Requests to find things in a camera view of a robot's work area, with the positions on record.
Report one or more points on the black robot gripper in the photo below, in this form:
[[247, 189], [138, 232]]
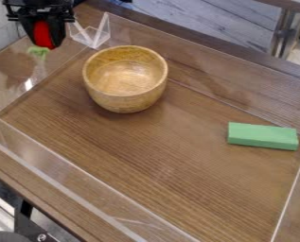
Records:
[[26, 10]]

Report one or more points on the red plush strawberry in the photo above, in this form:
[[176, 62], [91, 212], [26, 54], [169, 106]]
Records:
[[43, 44]]

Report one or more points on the wooden bowl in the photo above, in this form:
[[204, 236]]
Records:
[[125, 78]]

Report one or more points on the wooden table leg background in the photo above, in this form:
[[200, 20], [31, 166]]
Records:
[[287, 34]]

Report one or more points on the green rectangular block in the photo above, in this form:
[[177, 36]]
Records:
[[261, 136]]

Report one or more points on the clear acrylic corner bracket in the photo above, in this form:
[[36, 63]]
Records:
[[90, 36]]

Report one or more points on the clear acrylic tray wall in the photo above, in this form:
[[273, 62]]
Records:
[[95, 212]]

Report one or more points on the black metal table frame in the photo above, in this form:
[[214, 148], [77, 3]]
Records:
[[26, 227]]

